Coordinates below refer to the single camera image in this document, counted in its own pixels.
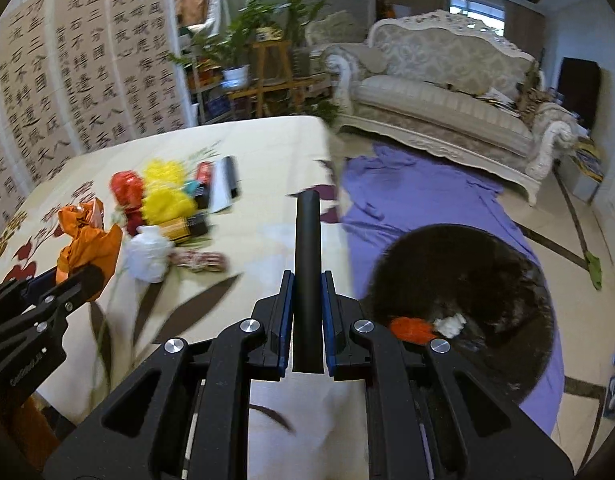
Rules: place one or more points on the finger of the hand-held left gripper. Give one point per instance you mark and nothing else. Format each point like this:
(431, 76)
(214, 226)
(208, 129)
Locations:
(70, 292)
(35, 284)

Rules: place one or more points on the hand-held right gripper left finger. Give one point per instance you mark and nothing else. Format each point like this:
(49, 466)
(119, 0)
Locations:
(286, 320)

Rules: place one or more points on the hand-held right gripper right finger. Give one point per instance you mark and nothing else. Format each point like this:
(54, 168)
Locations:
(329, 320)

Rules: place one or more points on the orange plastic bag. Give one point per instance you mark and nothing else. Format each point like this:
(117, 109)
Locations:
(92, 250)

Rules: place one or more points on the black plastic tube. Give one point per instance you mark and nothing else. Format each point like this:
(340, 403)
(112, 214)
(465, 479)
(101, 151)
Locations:
(307, 260)

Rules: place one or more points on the black trash bin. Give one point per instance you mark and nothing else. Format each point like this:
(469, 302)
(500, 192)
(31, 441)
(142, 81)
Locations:
(462, 270)

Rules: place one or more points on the teal and silver pen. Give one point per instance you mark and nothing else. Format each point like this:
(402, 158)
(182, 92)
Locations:
(191, 188)

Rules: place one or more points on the orange crumpled wrapper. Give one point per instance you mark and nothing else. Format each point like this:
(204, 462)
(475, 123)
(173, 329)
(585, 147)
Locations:
(410, 329)

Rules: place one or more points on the white plastic bag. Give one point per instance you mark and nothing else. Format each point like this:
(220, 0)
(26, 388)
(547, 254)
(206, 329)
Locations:
(147, 255)

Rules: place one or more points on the red and white patterned wrapper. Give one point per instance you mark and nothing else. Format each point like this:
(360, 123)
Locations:
(200, 261)

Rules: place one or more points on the white crumpled paper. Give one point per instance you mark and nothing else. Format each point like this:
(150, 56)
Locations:
(448, 325)

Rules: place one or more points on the red crumpled plastic bag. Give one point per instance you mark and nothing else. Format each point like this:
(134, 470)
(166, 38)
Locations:
(127, 187)

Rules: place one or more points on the yellow plastic bag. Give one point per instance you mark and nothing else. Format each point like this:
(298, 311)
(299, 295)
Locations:
(162, 172)
(167, 205)

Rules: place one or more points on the black and white box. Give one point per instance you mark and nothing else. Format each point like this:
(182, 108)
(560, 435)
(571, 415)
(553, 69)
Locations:
(223, 185)

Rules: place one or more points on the purple cloth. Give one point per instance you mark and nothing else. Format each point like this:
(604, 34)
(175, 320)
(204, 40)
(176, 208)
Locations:
(412, 190)

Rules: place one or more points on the floral tablecloth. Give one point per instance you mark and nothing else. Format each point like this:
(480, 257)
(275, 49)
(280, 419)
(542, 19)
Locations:
(267, 160)

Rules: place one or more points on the wooden plant stand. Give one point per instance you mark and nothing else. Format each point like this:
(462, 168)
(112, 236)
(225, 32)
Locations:
(267, 85)

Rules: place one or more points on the white storage shelf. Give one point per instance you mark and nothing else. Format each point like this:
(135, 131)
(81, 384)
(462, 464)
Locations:
(207, 95)

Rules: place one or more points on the cream carved sofa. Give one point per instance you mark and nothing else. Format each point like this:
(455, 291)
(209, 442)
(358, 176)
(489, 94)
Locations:
(437, 105)

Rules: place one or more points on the white plant pot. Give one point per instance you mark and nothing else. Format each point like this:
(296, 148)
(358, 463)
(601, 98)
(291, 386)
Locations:
(236, 76)

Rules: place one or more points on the magazines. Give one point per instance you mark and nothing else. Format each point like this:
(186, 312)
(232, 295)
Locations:
(497, 102)

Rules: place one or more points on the green potted plant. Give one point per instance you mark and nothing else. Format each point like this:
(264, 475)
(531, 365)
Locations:
(237, 35)

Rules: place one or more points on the tall green plant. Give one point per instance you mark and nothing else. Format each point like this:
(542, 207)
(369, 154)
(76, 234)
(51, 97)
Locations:
(300, 20)

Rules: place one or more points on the patterned cushion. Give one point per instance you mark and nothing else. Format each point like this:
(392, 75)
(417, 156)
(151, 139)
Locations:
(537, 100)

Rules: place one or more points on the black cabinet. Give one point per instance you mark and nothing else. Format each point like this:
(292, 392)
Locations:
(580, 92)

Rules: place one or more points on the window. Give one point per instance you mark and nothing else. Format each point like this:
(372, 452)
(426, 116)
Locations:
(477, 12)

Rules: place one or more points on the calligraphy wall screen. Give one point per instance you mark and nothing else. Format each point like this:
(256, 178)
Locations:
(77, 70)

